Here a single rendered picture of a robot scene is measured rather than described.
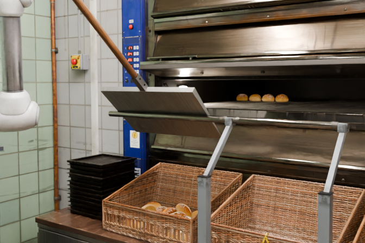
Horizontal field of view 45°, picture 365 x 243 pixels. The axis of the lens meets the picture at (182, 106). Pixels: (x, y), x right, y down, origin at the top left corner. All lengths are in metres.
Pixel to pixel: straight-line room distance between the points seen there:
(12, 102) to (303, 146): 1.45
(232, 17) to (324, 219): 1.20
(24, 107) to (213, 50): 1.02
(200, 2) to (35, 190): 1.71
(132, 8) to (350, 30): 1.27
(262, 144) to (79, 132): 1.35
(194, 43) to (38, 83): 1.21
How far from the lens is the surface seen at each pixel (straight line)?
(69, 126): 3.14
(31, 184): 3.18
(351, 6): 2.14
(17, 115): 2.33
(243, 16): 2.32
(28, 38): 3.12
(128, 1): 2.73
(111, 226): 2.28
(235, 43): 2.32
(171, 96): 1.97
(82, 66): 2.93
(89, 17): 1.80
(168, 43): 2.56
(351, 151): 2.13
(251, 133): 2.31
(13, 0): 2.27
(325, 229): 1.59
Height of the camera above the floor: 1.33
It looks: 3 degrees down
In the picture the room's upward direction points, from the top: straight up
